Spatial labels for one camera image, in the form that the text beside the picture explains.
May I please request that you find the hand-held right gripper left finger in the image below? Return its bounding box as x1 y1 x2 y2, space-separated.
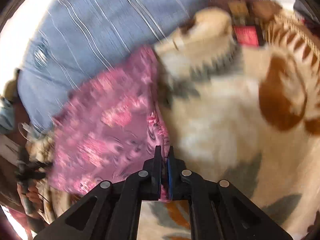
34 145 163 240

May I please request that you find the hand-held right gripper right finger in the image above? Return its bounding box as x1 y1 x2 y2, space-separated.
167 146 293 240

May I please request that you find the pink floral shirt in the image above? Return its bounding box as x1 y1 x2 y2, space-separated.
47 44 173 202

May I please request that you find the person's left hand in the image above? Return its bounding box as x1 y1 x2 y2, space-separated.
24 184 45 214

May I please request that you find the clear plastic wrapper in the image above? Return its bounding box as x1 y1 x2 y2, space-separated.
18 122 34 144

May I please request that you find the light blue cloth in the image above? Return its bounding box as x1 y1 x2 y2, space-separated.
0 96 19 134

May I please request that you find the cream leaf print blanket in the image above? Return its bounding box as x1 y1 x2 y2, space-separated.
25 7 320 240

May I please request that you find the blue plaid pillow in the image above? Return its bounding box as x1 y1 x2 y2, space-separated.
17 0 288 137

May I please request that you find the red box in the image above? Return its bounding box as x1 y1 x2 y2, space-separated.
233 25 264 47

